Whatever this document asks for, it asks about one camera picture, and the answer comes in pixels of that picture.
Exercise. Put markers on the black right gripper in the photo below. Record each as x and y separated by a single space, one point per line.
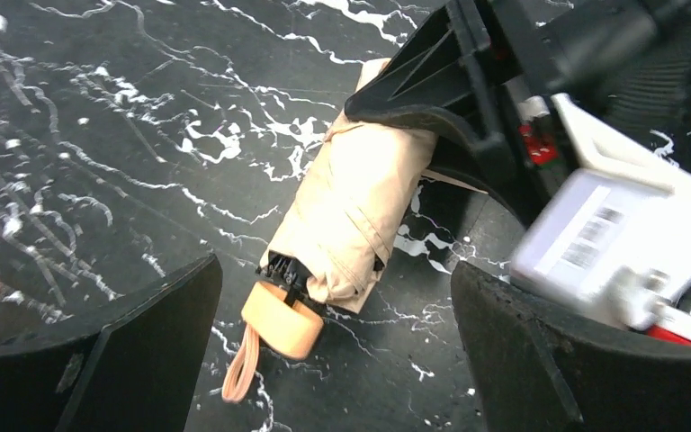
627 62

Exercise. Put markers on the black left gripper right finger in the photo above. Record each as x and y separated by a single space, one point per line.
540 367

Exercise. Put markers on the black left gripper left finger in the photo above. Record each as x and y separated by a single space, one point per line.
129 365

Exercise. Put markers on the beige folding umbrella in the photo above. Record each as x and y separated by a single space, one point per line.
333 243

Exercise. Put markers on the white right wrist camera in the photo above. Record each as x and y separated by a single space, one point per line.
614 243

